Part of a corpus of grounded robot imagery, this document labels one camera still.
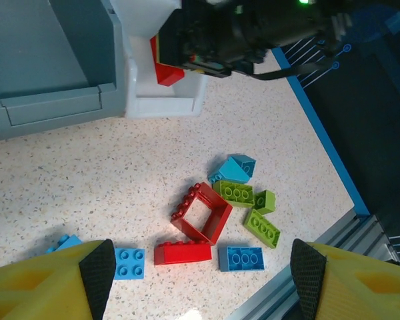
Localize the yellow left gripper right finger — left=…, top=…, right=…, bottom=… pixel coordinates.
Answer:
left=291, top=238, right=400, bottom=320

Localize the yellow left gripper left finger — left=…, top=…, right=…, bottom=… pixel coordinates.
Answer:
left=0, top=238, right=117, bottom=320

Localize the red sloped lego brick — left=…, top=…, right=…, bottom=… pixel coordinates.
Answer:
left=149, top=35, right=187, bottom=88

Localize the long blue lego brick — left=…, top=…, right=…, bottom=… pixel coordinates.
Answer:
left=218, top=245, right=265, bottom=273

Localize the small green lego brick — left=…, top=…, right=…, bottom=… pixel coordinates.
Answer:
left=253, top=189, right=277, bottom=215

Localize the long red lego brick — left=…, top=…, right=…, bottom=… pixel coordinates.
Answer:
left=153, top=240, right=213, bottom=266

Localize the red lego window frame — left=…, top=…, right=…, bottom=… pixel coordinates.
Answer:
left=170, top=181, right=233, bottom=246

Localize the white plastic bin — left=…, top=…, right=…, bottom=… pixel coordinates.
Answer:
left=108, top=0, right=209, bottom=119

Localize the long green lego brick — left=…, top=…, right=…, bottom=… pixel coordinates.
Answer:
left=243, top=208, right=281, bottom=249

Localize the small blue square lego brick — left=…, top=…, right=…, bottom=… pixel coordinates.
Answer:
left=228, top=153, right=257, bottom=178

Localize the light blue sloped lego brick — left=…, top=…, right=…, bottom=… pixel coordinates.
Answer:
left=208, top=156, right=251, bottom=185

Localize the blue table side trim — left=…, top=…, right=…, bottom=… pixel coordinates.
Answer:
left=272, top=45, right=370, bottom=218

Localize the grey plastic bin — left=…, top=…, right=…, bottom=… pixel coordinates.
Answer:
left=0, top=0, right=127, bottom=144

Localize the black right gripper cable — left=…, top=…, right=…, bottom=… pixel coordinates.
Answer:
left=252, top=61, right=326, bottom=81

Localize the aluminium table rail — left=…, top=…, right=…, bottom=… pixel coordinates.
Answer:
left=225, top=206, right=400, bottom=320

